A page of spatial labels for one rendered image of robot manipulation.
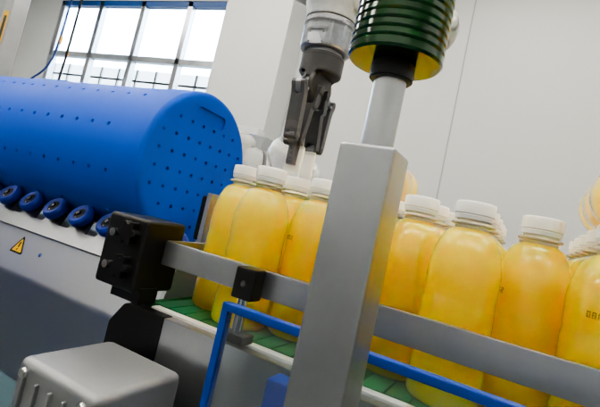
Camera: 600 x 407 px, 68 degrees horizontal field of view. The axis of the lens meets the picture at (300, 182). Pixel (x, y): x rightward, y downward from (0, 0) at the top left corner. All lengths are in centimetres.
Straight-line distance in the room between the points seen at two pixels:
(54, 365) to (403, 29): 42
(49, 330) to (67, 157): 30
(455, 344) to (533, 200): 304
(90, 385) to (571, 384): 40
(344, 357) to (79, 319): 60
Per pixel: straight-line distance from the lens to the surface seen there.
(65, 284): 85
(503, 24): 384
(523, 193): 346
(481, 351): 44
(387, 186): 28
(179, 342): 55
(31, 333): 96
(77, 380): 48
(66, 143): 89
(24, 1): 226
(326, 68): 76
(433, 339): 45
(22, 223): 100
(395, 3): 30
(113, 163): 79
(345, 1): 80
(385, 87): 30
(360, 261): 28
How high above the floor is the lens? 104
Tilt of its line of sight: 5 degrees up
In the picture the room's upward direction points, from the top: 13 degrees clockwise
